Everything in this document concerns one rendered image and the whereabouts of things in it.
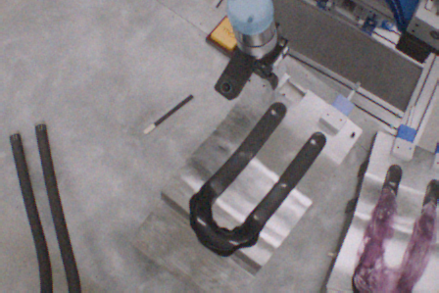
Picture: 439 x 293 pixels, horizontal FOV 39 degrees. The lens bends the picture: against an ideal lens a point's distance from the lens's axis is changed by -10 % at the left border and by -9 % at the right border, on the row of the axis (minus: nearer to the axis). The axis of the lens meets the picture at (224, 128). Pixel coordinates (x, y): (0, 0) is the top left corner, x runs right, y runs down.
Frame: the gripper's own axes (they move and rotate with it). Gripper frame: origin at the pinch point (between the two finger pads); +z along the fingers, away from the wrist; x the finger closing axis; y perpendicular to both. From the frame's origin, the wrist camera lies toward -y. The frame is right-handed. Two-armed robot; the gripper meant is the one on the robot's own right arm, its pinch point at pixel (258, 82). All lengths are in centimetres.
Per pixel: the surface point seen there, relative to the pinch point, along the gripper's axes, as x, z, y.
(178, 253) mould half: -7.3, 6.2, -38.4
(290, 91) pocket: -4.6, 9.1, 4.7
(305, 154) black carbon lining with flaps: -15.7, 7.6, -5.2
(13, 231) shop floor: 62, 83, -77
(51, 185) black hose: 24, 2, -45
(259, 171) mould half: -10.3, 5.8, -14.2
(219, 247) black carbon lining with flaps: -13.4, 6.0, -32.1
